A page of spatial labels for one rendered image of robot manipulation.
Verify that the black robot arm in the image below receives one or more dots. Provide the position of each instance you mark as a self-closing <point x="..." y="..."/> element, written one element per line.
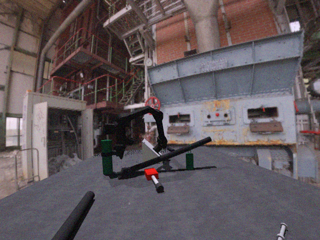
<point x="124" y="118"/>

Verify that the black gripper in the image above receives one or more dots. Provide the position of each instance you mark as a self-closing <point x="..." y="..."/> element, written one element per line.
<point x="120" y="145"/>

